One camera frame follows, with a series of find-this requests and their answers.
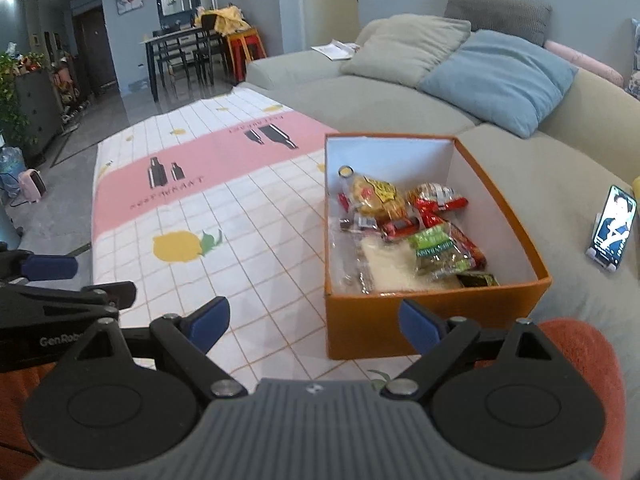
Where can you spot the cluttered shoe rack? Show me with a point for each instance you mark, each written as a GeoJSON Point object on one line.
{"type": "Point", "coordinates": [67, 85]}

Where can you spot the dark red sausage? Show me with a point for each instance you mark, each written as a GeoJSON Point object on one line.
{"type": "Point", "coordinates": [400, 230]}

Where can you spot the white papers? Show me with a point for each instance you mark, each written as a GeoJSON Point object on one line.
{"type": "Point", "coordinates": [332, 50]}

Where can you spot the grey fabric sofa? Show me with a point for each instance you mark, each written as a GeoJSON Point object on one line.
{"type": "Point", "coordinates": [375, 100]}

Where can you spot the pink white checked tablecloth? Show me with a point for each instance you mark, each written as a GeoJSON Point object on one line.
{"type": "Point", "coordinates": [225, 260]}

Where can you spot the yellow waffle packet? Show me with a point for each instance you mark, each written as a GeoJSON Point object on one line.
{"type": "Point", "coordinates": [377, 195]}

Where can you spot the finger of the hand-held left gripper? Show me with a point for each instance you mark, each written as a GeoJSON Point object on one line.
{"type": "Point", "coordinates": [110, 294]}
{"type": "Point", "coordinates": [50, 266]}

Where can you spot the light blue pillow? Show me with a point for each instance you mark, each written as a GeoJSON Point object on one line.
{"type": "Point", "coordinates": [500, 77]}

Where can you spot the blue water jug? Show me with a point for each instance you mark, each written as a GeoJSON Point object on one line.
{"type": "Point", "coordinates": [11, 165]}

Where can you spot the black yellow snack packet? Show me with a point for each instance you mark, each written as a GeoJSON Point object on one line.
{"type": "Point", "coordinates": [477, 280]}

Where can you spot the dark grey pillow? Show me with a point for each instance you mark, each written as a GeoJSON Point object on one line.
{"type": "Point", "coordinates": [500, 10]}

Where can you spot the dark dining chair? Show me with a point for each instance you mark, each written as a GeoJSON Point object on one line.
{"type": "Point", "coordinates": [177, 67]}
{"type": "Point", "coordinates": [207, 55]}

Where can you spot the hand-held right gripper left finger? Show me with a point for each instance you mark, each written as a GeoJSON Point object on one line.
{"type": "Point", "coordinates": [207, 325]}

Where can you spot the yellow cloth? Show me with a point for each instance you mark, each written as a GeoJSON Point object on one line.
{"type": "Point", "coordinates": [230, 17]}

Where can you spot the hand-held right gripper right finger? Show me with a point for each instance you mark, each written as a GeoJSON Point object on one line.
{"type": "Point", "coordinates": [420, 325]}

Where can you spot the green snack packet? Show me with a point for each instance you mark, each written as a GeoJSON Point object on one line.
{"type": "Point", "coordinates": [440, 255]}

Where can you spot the orange cardboard box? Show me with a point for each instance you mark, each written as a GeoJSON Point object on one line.
{"type": "Point", "coordinates": [370, 325]}

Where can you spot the pink space heater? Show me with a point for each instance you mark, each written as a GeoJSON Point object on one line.
{"type": "Point", "coordinates": [32, 187]}

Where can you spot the dark dining table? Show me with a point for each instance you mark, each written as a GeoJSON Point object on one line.
{"type": "Point", "coordinates": [170, 37]}

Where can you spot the leafy green vine plant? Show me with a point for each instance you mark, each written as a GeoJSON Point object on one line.
{"type": "Point", "coordinates": [7, 90]}

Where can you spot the beige pillow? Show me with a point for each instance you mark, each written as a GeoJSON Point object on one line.
{"type": "Point", "coordinates": [405, 45]}

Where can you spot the red plastic stool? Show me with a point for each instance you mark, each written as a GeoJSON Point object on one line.
{"type": "Point", "coordinates": [245, 47]}

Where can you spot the blue patterned cushion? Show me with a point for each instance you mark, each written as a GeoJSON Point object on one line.
{"type": "Point", "coordinates": [635, 60]}

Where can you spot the dark grey cabinet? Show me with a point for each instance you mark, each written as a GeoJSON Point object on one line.
{"type": "Point", "coordinates": [37, 110]}

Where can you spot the dark entrance door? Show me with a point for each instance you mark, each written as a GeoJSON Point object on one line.
{"type": "Point", "coordinates": [95, 45]}

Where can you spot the potato stick packet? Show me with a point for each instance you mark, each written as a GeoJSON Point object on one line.
{"type": "Point", "coordinates": [435, 199]}

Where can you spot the smartphone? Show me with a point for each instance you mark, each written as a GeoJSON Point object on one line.
{"type": "Point", "coordinates": [614, 222]}

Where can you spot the pink bolster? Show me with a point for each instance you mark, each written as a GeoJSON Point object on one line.
{"type": "Point", "coordinates": [585, 60]}

